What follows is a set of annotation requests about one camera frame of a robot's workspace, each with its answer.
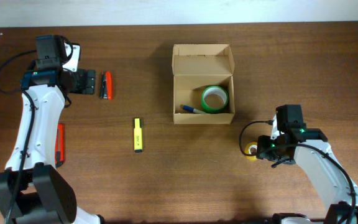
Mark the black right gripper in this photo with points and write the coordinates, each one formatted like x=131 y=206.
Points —
x=263 y=141

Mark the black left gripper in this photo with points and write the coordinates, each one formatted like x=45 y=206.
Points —
x=85 y=81

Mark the red black stapler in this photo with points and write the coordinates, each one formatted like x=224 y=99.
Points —
x=106 y=91

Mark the yellow clear tape roll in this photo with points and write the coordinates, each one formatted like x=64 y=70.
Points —
x=251 y=149

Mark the green tape roll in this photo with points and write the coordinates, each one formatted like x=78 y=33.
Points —
x=214 y=99

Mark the cardboard box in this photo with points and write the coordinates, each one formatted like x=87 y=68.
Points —
x=196 y=67

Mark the blue white marker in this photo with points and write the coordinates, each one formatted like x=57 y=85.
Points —
x=193 y=110

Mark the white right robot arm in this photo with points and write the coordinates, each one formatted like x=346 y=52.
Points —
x=292 y=143

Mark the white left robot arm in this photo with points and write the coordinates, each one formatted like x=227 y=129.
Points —
x=31 y=189

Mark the yellow highlighter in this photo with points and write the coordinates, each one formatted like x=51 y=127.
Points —
x=138 y=143

